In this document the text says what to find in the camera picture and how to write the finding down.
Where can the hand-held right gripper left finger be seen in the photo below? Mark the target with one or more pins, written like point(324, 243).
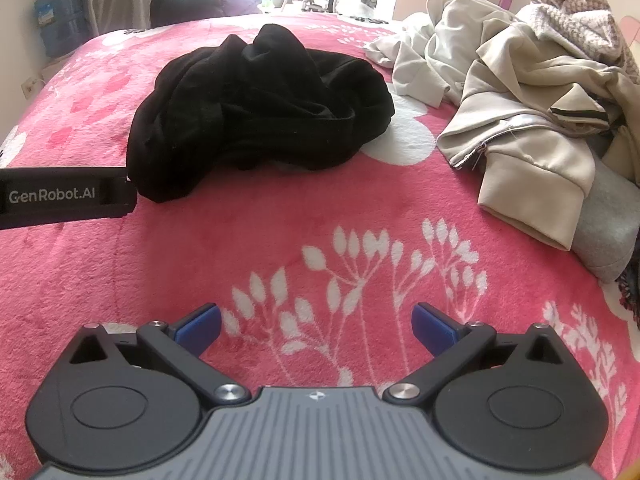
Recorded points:
point(200, 329)

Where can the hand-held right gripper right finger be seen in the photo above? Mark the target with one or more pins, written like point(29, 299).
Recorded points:
point(431, 329)

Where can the black t-shirt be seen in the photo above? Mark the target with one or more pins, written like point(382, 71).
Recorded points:
point(250, 110)

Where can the pink floral blanket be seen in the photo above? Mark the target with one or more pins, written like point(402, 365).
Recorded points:
point(260, 245)

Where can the blue water bottle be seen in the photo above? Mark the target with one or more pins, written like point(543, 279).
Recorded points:
point(60, 17)

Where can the grey cloth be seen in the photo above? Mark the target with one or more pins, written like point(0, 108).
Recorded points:
point(607, 225)

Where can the beige zip jacket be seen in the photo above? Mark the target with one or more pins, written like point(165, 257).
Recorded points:
point(520, 130)

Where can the pinkish knitted sweater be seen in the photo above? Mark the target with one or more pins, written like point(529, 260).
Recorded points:
point(575, 20)

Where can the white wall socket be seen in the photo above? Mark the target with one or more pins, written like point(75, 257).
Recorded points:
point(31, 86)

